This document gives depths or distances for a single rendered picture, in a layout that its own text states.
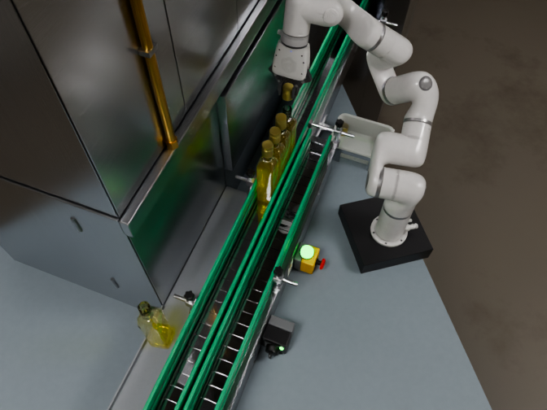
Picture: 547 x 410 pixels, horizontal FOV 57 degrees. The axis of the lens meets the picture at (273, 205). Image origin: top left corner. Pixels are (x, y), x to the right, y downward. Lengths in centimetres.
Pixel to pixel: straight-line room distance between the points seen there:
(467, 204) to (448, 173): 22
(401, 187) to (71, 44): 100
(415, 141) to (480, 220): 144
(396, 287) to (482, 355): 94
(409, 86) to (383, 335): 77
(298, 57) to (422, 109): 39
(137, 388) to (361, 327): 70
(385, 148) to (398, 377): 69
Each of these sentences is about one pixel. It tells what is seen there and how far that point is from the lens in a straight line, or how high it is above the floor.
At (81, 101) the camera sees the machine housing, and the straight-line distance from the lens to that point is 88.
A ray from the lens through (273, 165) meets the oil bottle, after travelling 154.
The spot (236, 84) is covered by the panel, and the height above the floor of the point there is 130.
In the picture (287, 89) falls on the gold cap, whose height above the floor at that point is 123.
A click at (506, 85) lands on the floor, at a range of 366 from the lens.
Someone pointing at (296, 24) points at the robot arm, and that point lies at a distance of 142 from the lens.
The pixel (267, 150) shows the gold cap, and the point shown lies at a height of 116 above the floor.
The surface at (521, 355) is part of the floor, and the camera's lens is 267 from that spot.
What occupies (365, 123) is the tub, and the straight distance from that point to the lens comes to 202.
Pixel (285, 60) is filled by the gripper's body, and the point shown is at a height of 133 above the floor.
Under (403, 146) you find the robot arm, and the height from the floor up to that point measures 117.
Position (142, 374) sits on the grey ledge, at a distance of 152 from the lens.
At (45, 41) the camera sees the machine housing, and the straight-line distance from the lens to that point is 79.
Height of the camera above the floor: 232
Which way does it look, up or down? 58 degrees down
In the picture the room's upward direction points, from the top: 1 degrees clockwise
